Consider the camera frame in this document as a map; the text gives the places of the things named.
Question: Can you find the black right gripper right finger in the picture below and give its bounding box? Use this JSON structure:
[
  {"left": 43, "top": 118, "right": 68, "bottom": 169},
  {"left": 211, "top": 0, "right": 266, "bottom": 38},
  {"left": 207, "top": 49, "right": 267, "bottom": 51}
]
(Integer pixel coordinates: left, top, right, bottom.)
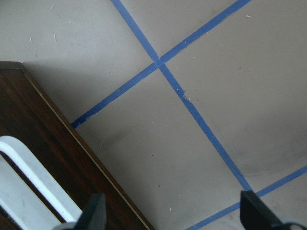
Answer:
[{"left": 240, "top": 190, "right": 283, "bottom": 230}]

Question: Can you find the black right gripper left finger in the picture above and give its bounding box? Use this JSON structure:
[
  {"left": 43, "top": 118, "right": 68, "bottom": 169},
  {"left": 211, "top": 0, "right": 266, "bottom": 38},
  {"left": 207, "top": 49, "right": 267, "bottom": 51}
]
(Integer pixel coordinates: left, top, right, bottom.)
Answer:
[{"left": 74, "top": 194, "right": 106, "bottom": 230}]

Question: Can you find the wooden drawer with white handle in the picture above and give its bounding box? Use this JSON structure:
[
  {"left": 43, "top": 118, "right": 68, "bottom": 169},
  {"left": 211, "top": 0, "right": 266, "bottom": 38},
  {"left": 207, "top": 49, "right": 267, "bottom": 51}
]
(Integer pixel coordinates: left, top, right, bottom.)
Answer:
[{"left": 0, "top": 69, "right": 149, "bottom": 230}]

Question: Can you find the dark wooden drawer cabinet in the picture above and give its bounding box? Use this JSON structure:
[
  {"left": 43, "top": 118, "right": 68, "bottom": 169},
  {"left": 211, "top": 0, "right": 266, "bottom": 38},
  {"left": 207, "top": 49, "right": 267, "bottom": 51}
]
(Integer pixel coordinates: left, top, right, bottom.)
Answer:
[{"left": 0, "top": 61, "right": 154, "bottom": 230}]

